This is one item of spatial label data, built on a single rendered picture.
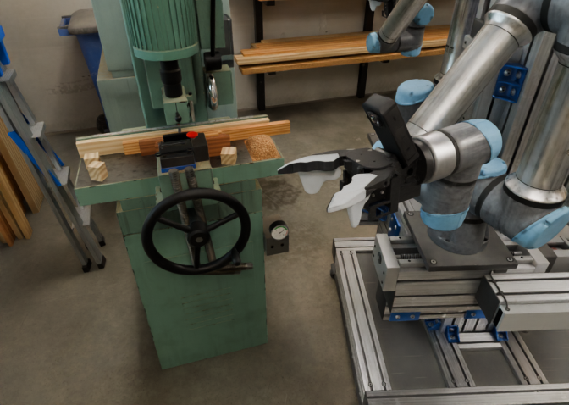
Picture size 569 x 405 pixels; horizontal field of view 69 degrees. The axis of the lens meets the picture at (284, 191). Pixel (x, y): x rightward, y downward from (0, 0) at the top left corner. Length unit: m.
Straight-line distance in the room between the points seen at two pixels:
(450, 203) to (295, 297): 1.38
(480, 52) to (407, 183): 0.32
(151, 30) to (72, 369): 1.38
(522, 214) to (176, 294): 1.10
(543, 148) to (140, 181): 0.98
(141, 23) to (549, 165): 0.97
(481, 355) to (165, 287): 1.15
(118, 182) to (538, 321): 1.15
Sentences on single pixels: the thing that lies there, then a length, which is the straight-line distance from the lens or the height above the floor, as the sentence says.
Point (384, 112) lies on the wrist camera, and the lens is 0.54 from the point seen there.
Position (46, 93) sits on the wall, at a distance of 3.77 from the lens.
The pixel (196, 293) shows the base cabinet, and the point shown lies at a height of 0.40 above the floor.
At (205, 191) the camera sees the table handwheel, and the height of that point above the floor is 0.95.
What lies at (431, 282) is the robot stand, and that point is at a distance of 1.18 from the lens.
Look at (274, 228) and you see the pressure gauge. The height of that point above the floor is 0.68.
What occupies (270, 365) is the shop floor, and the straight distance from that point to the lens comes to 1.82.
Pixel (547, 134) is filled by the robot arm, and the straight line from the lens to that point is 0.91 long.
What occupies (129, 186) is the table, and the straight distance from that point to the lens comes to 1.25.
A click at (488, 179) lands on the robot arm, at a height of 1.03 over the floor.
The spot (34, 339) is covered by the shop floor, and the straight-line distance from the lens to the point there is 2.17.
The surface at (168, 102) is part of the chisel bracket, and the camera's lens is 1.26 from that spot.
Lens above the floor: 1.53
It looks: 35 degrees down
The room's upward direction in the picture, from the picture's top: straight up
